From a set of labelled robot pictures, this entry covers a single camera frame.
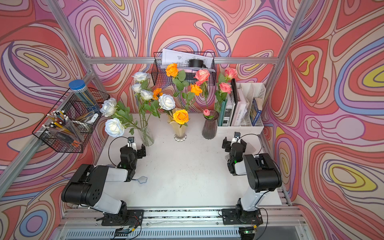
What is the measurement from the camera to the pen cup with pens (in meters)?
0.59

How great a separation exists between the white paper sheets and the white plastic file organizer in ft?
0.60

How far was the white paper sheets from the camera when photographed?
2.80ft

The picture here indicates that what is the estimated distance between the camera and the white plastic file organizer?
87cm
